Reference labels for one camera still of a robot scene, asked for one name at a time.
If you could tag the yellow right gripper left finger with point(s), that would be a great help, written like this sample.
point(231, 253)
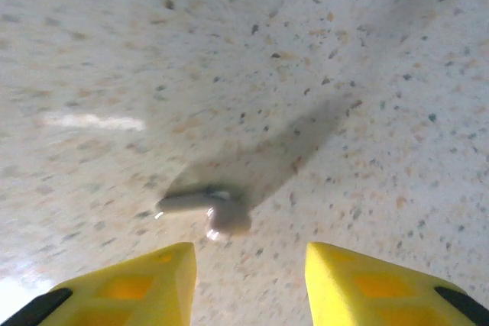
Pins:
point(126, 291)

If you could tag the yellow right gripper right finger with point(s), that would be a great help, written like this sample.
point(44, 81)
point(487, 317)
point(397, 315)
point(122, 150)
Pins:
point(374, 291)

